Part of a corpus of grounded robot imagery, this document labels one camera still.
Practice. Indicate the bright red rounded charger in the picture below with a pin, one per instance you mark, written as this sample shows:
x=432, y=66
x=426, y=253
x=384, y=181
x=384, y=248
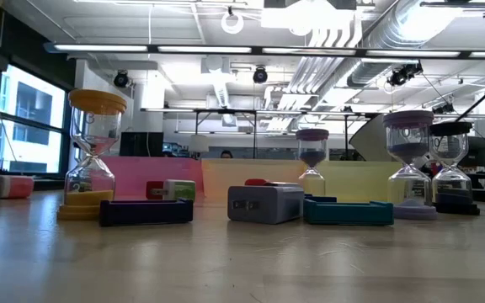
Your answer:
x=256, y=182

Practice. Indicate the white charger black end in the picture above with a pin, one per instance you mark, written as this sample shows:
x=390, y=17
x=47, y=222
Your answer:
x=284, y=184

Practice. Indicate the large grey charger block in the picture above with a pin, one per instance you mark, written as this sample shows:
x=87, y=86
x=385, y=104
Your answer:
x=268, y=204

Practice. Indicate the purple hourglass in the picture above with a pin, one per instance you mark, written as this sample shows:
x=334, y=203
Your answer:
x=408, y=149
x=312, y=157

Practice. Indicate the green charger plug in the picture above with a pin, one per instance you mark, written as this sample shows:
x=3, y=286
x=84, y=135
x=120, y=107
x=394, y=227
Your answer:
x=181, y=190

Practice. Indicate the dark red charger block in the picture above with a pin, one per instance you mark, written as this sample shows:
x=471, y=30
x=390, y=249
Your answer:
x=150, y=185

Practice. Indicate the teal digital clock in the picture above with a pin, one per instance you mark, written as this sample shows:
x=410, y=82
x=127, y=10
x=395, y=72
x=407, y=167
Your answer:
x=348, y=214

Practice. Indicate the black hourglass blue sand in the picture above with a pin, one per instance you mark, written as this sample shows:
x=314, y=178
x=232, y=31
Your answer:
x=451, y=198

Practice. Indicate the red charger white face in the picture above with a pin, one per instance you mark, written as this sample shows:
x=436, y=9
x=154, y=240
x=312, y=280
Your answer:
x=15, y=187

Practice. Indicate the black monitor on arm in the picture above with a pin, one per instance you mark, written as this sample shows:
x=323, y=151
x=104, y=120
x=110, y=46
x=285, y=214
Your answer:
x=480, y=151

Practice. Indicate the person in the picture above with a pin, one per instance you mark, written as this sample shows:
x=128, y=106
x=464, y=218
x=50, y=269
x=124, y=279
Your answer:
x=226, y=154

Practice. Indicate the orange plastic tray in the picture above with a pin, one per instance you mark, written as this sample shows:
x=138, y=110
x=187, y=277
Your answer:
x=234, y=174

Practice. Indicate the white lampshade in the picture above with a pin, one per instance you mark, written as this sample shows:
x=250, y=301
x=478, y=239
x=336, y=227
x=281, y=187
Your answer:
x=199, y=143

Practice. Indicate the black computer monitor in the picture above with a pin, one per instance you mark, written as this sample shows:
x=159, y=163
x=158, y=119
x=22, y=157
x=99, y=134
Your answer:
x=141, y=145

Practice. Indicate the long ceiling light bar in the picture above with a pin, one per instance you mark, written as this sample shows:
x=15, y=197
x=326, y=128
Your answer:
x=204, y=49

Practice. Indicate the pink plastic tray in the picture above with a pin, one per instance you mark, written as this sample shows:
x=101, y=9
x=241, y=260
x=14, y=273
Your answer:
x=133, y=172

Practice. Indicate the dark purple digital clock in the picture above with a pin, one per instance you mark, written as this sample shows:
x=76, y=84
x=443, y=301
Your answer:
x=145, y=212

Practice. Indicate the yellow plastic tray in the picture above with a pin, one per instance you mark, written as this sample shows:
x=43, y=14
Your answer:
x=360, y=177

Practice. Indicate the orange hourglass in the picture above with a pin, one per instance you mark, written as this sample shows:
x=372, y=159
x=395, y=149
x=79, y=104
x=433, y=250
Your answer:
x=97, y=101

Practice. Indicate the black ceiling spotlight cluster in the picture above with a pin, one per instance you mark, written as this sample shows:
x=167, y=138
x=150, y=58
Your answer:
x=402, y=73

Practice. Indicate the black window counter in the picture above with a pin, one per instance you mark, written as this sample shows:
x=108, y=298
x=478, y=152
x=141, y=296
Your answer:
x=53, y=185

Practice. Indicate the large window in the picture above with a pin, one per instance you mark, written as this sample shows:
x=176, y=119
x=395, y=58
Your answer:
x=32, y=105

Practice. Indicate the black background table frame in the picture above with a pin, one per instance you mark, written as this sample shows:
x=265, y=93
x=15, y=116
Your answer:
x=225, y=111

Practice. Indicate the silver air duct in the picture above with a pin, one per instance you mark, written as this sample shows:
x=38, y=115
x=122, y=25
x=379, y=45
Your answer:
x=390, y=38

